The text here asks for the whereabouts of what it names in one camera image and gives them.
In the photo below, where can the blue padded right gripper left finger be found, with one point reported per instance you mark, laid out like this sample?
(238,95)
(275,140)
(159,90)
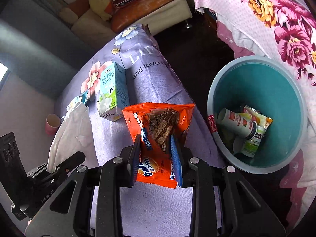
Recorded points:
(134,160)

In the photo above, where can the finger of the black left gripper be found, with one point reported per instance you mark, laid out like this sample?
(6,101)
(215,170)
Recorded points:
(67,166)

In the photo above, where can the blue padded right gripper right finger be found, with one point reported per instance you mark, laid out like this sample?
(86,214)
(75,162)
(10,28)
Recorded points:
(177,160)

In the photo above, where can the white tissue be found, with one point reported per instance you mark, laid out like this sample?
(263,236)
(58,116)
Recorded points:
(66,137)

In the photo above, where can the orange Ovaltine snack wrapper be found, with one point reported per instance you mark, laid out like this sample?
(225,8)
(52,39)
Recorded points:
(156,122)

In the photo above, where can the white yogurt cup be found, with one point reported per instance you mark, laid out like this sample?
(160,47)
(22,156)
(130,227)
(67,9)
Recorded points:
(239,125)

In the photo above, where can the green white supplement bottle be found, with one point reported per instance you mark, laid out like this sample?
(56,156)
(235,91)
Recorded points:
(250,147)

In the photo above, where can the yellow white wrapper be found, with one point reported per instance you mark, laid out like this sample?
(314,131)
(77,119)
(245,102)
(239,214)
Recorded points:
(258,117)

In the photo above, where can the teal trash bin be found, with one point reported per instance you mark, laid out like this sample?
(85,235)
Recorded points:
(268,87)

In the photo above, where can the pink paper cup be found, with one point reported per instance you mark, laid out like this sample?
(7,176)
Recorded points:
(52,124)

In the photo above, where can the purple floral bedsheet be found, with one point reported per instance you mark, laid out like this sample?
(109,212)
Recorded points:
(147,209)

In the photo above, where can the blue white snack bag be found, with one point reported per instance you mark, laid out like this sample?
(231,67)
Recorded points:
(83,98)

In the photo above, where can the blue milk carton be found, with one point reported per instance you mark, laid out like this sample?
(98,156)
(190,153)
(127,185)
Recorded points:
(113,94)

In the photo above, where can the beige sofa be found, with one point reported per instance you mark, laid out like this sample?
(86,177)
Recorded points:
(90,28)

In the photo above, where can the brown leather cushion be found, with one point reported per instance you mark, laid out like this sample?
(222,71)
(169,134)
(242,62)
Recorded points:
(134,11)

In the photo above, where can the yellow patterned pillow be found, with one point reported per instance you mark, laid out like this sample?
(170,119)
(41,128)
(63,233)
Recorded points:
(103,8)

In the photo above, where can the pink floral quilt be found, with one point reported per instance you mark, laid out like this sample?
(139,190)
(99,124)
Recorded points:
(282,30)

